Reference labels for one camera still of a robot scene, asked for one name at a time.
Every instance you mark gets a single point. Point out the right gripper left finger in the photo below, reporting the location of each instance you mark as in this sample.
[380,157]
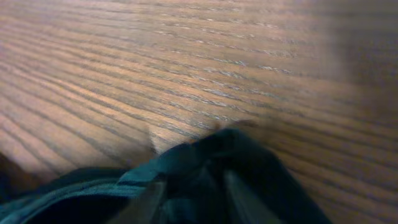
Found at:
[141,210]

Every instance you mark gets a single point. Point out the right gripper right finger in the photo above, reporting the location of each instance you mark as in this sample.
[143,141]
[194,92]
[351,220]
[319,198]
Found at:
[244,205]

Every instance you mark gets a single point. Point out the black t-shirt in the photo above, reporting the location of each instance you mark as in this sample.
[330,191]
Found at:
[195,189]

